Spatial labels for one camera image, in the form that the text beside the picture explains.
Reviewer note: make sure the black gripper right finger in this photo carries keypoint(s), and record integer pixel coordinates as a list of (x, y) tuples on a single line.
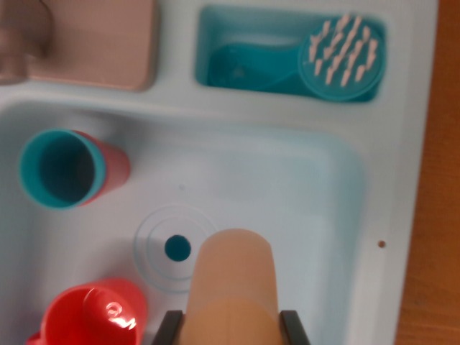
[(294, 328)]

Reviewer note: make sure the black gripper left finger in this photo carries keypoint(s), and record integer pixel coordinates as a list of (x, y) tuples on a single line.
[(169, 330)]

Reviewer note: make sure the cream detergent bottle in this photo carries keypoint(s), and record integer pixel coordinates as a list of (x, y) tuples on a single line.
[(233, 280)]

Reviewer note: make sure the light blue toy sink unit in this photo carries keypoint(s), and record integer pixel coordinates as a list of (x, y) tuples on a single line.
[(287, 161)]

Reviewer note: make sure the red toy mug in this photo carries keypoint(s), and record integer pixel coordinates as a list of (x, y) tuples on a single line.
[(90, 323)]

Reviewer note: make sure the teal toy tumbler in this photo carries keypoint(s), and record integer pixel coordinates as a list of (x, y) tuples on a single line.
[(54, 169)]

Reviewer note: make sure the teal dish brush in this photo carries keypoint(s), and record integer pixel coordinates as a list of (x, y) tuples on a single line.
[(341, 54)]

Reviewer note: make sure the grey toy faucet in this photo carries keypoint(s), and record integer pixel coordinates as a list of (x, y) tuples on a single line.
[(100, 43)]

